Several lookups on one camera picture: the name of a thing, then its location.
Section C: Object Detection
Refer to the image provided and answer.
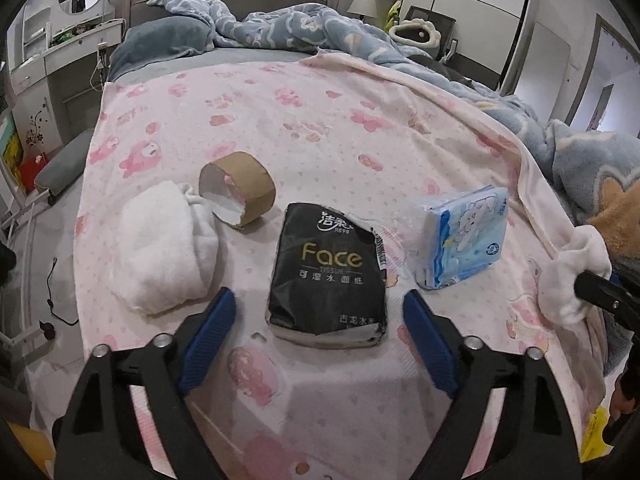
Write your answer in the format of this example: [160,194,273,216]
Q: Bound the white clothes rack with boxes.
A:
[0,180,56,356]

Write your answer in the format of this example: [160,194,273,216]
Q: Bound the white vanity desk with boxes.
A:
[10,0,126,151]

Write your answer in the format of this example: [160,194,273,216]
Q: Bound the grey-blue pillow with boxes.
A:
[109,17,216,81]

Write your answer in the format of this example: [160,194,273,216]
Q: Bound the blue patterned fleece duvet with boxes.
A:
[147,0,640,376]

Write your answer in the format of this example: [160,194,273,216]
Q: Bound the black cable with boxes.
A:
[44,257,79,327]

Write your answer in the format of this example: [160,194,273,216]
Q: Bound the black tissue packet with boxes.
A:
[263,202,390,351]

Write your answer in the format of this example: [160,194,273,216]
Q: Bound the dark grey cat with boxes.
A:
[415,55,473,83]

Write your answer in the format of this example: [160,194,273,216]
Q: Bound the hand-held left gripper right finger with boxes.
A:
[402,290,583,480]

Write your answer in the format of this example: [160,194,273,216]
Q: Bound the black chair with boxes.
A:
[400,6,458,61]

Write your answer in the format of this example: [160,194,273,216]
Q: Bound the red bag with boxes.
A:
[17,155,48,193]

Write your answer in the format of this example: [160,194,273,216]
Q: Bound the brown cardboard tape roll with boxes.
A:
[199,152,277,231]

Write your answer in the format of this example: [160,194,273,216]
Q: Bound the pink printed blanket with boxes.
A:
[30,52,613,480]

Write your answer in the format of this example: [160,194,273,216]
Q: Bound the white tissue ball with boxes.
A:
[111,182,221,316]

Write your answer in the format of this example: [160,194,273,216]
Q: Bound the white and grey wardrobe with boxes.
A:
[370,0,538,93]

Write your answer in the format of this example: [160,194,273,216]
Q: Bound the yellow framed picture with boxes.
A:
[0,127,23,186]

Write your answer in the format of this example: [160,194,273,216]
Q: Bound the grey floor cushion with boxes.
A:
[34,130,96,196]

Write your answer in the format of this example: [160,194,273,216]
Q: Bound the yellow plastic bag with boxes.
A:
[580,406,612,461]

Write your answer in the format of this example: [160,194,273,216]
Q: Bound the bedside table lamp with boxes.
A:
[347,0,378,23]

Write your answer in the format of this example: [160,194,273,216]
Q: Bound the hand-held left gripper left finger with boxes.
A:
[52,287,237,480]

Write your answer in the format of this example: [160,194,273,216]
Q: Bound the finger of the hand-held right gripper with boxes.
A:
[574,271,640,332]

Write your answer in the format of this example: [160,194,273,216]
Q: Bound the blue tissue packet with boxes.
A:
[407,186,508,291]

